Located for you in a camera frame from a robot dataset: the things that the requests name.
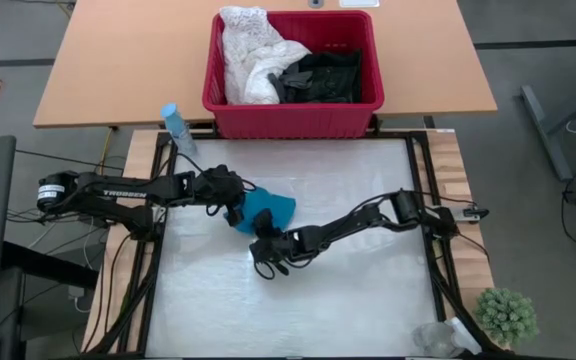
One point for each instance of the white flat device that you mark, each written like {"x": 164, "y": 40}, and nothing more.
{"x": 358, "y": 3}

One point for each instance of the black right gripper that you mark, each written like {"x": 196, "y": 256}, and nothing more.
{"x": 275, "y": 247}

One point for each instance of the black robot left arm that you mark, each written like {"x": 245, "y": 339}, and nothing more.
{"x": 123, "y": 192}

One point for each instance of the light blue air freshener bottle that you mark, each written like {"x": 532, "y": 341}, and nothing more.
{"x": 175, "y": 125}

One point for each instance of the grey desk grommet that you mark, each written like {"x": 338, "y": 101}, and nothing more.
{"x": 316, "y": 3}

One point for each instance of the tan wooden desk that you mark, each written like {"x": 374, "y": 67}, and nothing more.
{"x": 118, "y": 60}

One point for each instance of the blue garment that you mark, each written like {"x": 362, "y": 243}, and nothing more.
{"x": 273, "y": 205}

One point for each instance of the green artificial plant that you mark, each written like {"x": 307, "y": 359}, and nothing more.
{"x": 505, "y": 317}

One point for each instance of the grey metal table leg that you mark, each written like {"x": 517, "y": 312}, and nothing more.
{"x": 543, "y": 130}

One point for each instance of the red plastic laundry basket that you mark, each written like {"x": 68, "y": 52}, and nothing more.
{"x": 293, "y": 122}

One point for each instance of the white power adapter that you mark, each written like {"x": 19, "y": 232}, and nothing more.
{"x": 75, "y": 292}

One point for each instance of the white lace garment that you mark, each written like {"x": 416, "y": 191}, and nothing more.
{"x": 248, "y": 60}

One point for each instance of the black garment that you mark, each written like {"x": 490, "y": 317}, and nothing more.
{"x": 328, "y": 80}

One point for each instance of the clear plastic spray bottle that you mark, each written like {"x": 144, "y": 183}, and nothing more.
{"x": 438, "y": 340}

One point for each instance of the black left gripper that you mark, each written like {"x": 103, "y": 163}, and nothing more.
{"x": 218, "y": 185}

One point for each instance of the light wood side board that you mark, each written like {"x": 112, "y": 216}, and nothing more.
{"x": 455, "y": 170}
{"x": 138, "y": 155}

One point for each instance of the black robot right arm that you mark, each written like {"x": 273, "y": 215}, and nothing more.
{"x": 358, "y": 217}

